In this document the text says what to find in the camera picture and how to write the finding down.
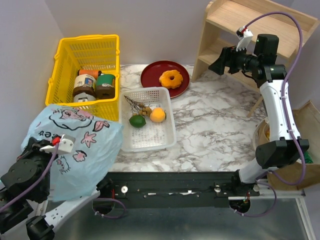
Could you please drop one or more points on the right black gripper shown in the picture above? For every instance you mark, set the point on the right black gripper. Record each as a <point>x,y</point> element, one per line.
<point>227,58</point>

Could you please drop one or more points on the orange ring doughnut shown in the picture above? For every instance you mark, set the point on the orange ring doughnut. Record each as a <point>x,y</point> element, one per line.
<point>171,79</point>

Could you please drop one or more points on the orange citrus fruit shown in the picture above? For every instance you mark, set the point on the orange citrus fruit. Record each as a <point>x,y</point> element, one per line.
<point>158,115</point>

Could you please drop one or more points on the yellow berries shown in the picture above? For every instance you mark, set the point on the yellow berries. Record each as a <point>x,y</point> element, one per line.
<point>138,108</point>

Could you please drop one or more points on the green lime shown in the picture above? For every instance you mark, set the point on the green lime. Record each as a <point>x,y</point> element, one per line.
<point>137,121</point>

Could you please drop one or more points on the green snack packet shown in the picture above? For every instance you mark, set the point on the green snack packet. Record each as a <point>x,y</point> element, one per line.
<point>308,157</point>

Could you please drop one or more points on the brown paper bag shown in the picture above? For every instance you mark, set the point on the brown paper bag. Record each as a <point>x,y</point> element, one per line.
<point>307,119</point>

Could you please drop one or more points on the light blue plastic grocery bag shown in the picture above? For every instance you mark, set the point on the light blue plastic grocery bag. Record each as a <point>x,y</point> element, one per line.
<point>96,146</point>

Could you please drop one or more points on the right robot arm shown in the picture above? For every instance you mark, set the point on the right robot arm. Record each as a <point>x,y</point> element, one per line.
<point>285,145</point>

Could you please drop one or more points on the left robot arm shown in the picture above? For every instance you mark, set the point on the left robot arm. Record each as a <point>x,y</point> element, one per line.
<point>28,179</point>

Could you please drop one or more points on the wooden shelf unit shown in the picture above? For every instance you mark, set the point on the wooden shelf unit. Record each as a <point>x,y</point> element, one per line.
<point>262,17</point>

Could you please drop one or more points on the red round tray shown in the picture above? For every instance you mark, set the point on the red round tray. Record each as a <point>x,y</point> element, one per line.
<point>151,74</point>

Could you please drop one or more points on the white plastic perforated basket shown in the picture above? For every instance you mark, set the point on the white plastic perforated basket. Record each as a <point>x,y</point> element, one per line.
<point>153,136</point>

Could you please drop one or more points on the green lidded brown jar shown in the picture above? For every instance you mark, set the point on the green lidded brown jar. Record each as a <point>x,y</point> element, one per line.
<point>105,86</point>

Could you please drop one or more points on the yellow plastic shopping basket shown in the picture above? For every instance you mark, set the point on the yellow plastic shopping basket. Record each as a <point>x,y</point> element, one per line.
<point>92,52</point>

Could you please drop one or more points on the orange capped bottle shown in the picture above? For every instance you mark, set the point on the orange capped bottle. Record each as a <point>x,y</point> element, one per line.
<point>93,73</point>

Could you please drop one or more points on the white labelled brown jar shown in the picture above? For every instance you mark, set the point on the white labelled brown jar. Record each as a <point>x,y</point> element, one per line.
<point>84,84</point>

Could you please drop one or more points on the grey white packaged item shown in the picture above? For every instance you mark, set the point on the grey white packaged item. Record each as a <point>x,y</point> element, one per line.
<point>83,97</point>

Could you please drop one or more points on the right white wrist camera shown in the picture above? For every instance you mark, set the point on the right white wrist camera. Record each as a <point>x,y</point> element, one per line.
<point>245,36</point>

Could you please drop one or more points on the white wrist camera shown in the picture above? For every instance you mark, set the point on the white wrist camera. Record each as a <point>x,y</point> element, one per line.
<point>245,36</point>
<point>60,145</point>

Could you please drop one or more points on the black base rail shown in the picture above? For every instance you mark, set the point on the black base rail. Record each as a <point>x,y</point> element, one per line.
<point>175,189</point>

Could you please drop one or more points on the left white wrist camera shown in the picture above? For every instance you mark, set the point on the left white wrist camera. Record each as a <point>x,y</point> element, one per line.
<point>60,145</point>

